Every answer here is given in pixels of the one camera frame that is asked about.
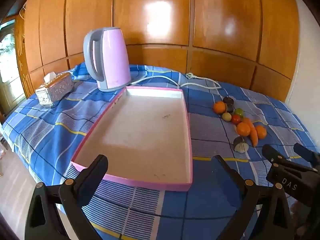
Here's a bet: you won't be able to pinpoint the pink shallow tray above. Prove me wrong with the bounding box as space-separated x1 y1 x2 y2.
71 86 193 192

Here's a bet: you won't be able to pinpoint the orange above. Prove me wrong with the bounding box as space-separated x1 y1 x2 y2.
213 101 227 114
255 125 267 140
236 122 251 137

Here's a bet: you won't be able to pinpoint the carrot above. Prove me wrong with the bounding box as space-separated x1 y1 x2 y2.
242 117 258 147

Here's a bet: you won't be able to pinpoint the window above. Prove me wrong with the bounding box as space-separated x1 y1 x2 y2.
0 17 25 110

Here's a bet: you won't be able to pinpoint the blue plaid tablecloth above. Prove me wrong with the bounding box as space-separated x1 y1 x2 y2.
1 64 320 240

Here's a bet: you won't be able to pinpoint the silver tissue box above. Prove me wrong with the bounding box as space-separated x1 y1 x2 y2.
35 72 75 108

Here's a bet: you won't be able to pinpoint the white power cable with plug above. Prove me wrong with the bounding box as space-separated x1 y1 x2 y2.
129 72 222 90

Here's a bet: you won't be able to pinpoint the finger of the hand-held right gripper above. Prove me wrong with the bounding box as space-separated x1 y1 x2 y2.
262 144 320 201
294 142 320 167

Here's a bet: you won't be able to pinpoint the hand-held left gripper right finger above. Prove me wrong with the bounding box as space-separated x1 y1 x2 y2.
211 155 294 240

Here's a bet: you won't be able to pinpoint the wooden wardrobe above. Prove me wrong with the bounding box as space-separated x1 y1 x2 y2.
15 0 300 103

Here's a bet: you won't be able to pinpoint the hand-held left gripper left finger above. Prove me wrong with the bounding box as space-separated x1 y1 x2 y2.
24 154 109 240

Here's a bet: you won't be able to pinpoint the pink electric kettle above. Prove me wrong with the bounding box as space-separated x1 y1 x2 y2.
83 27 132 92

